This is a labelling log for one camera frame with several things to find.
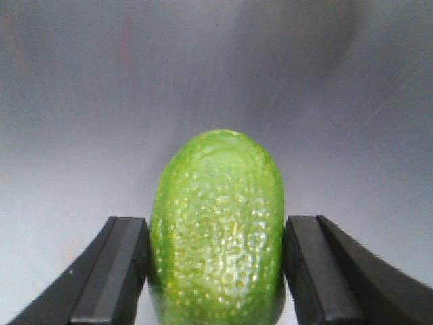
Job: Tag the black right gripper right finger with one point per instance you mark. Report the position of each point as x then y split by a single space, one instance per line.
335 280

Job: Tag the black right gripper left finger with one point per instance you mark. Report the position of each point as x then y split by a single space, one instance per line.
103 285

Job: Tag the green avocado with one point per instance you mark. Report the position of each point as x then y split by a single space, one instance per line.
216 234

